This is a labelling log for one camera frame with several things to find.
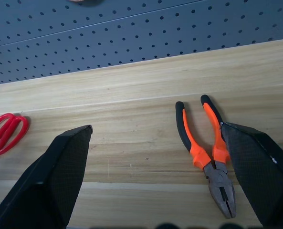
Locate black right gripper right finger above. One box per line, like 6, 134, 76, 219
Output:
220, 122, 283, 228

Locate red handled scissors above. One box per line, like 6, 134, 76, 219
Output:
0, 113, 30, 163

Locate orange and black pliers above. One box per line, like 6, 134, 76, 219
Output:
175, 94, 237, 219

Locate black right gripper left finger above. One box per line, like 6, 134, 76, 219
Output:
0, 125, 94, 229

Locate grey pegboard panel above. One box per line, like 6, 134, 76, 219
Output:
0, 0, 283, 86

